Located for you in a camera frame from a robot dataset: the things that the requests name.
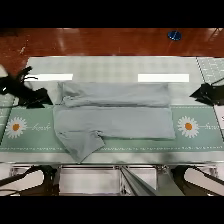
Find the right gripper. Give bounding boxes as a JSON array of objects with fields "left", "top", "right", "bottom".
[{"left": 189, "top": 82, "right": 216, "bottom": 106}]

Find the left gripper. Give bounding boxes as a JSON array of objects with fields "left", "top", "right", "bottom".
[{"left": 18, "top": 87, "right": 54, "bottom": 110}]

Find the blue round object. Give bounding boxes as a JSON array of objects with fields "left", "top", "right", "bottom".
[{"left": 167, "top": 30, "right": 183, "bottom": 42}]

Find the grey T-shirt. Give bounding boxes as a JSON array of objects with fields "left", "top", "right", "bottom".
[{"left": 52, "top": 81, "right": 177, "bottom": 164}]

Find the silver frame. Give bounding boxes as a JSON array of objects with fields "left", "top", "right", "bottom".
[{"left": 0, "top": 162, "right": 224, "bottom": 197}]

